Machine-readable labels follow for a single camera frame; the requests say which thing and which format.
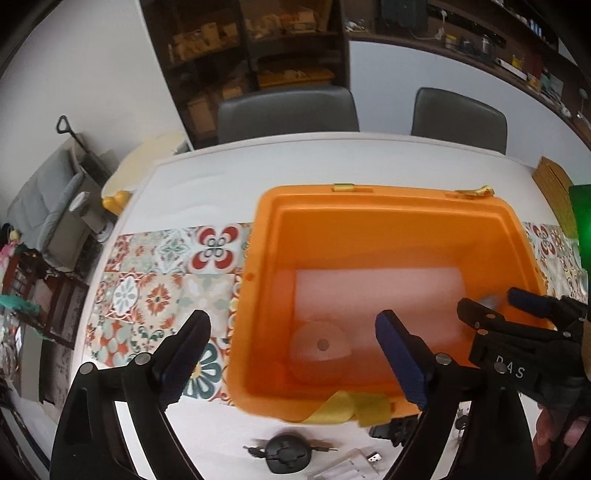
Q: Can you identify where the dark wooden shelf cabinet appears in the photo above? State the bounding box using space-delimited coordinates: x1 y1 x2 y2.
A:
139 1 349 149

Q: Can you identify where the patterned tile table runner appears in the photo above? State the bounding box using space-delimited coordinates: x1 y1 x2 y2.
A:
85 221 591 407

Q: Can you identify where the white battery charger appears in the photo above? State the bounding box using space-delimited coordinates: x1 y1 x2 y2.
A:
310 450 383 480

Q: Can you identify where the left grey dining chair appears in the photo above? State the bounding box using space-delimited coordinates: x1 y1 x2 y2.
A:
217 86 360 144

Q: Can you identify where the grey sofa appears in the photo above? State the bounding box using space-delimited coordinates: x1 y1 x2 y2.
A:
7 150 84 252

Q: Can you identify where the black clip-on device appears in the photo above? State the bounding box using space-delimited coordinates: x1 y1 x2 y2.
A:
369 415 419 447

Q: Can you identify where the black retractable cable reel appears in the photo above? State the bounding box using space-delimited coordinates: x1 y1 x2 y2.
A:
243 433 335 475

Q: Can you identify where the grey dining chair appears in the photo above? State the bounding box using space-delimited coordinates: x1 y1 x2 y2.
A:
411 87 508 154
217 86 360 144

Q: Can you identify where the astronaut figure keychain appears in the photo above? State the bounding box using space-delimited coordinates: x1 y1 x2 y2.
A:
454 407 469 442

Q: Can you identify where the right grey dining chair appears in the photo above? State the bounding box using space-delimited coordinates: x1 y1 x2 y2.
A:
411 87 508 154

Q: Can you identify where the woven wicker box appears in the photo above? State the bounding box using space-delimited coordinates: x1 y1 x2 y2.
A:
532 156 578 239

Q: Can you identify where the black upright vacuum cleaner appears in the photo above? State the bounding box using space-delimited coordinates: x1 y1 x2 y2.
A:
56 115 110 185

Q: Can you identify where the wooden baby chair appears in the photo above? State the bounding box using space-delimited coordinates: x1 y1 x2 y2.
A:
1 250 88 350

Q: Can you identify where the pink round night light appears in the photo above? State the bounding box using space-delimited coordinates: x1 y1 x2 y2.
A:
287 321 353 385

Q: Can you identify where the orange plastic storage crate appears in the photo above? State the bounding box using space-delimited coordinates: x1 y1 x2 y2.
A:
228 185 546 423

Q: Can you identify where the operator right hand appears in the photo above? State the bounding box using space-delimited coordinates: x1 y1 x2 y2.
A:
533 405 590 472

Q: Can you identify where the silver oval pebble case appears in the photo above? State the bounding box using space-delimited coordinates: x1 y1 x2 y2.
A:
479 295 501 310

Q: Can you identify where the white tower fan heater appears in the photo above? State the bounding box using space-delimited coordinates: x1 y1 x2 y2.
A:
68 191 114 243

